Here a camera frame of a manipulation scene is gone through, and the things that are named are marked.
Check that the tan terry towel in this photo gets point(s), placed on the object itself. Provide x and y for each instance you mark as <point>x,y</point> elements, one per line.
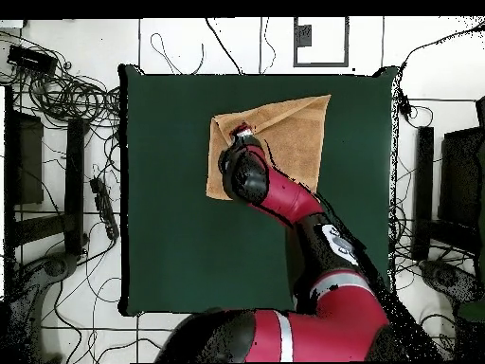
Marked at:
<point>299,144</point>

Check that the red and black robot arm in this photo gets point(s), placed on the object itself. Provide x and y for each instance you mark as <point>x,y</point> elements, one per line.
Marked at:
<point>333,322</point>

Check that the dark grey square plate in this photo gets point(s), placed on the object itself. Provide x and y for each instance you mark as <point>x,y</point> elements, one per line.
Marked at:
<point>303,36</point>

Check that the dark green table cloth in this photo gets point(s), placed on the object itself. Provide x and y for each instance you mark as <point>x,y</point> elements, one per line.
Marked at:
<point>189,265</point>

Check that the black power strip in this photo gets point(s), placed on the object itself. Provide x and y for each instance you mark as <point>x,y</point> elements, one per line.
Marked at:
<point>103,206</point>

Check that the black upright bar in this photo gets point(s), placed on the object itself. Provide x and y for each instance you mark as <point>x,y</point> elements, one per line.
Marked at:
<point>423,189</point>

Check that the black rectangular box device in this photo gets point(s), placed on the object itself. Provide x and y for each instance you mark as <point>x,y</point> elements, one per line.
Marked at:
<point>32,60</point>

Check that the black box cabinet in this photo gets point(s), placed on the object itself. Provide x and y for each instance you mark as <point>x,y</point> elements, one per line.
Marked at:
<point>460,174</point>

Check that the grey stand base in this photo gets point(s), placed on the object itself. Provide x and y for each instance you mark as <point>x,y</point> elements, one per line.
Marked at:
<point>447,278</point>
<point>57,265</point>

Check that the grey rectangular frame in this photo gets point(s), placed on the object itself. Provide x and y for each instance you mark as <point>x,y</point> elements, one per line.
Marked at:
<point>320,64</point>

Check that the black stand frame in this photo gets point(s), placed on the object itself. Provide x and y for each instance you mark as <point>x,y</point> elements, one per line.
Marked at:
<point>74,182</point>

